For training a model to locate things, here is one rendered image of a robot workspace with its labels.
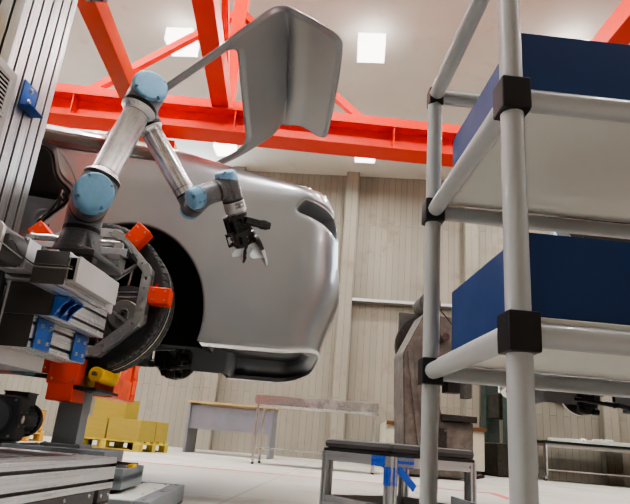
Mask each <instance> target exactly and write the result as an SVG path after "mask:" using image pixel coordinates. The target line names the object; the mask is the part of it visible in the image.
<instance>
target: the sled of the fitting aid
mask: <svg viewBox="0 0 630 504"><path fill-rule="evenodd" d="M138 464H139V463H134V462H122V461H117V464H116V469H115V475H114V481H113V486H112V488H110V492H112V491H115V490H119V491H120V490H123V489H126V488H129V487H132V486H135V485H138V484H141V481H142V475H143V469H144V465H138Z"/></svg>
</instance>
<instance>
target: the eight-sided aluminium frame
mask: <svg viewBox="0 0 630 504"><path fill-rule="evenodd" d="M100 235H102V236H103V239H104V240H114V239H122V240H124V241H126V242H128V244H129V245H130V247H131V248H132V250H133V252H134V255H135V257H136V258H137V259H138V261H137V266H138V267H139V268H140V269H141V271H142V275H141V280H140V286H139V291H138V297H137V303H136V308H135V314H134V316H133V317H132V318H131V319H129V320H128V321H127V322H125V323H124V324H123V325H121V326H120V327H119V328H117V329H116V330H115V331H113V332H112V333H111V334H109V335H108V336H107V337H105V338H104V339H103V340H101V341H100V342H99V343H97V344H96V345H95V346H91V345H88V348H87V353H86V357H93V358H101V357H103V356H104V355H106V354H107V353H108V352H109V351H111V350H112V349H113V348H115V347H116V346H117V345H118V344H120V343H121V342H122V341H124V340H125V339H126V338H128V337H129V336H130V335H132V334H133V333H134V332H136V331H137V330H138V329H140V328H141V327H142V326H143V325H145V324H146V321H147V318H148V310H149V304H148V303H147V297H148V292H149V287H150V286H151V287H153V281H154V279H155V278H154V275H155V272H154V270H153V269H152V267H151V266H150V264H149V263H148V262H147V261H146V260H145V259H144V257H143V256H142V255H141V254H140V252H139V251H138V250H137V249H136V247H135V246H134V245H133V244H132V243H131V242H130V240H128V239H127V238H126V237H125V235H126V234H124V232H123V231H122V230H118V229H108V228H102V229H101V234H100Z"/></svg>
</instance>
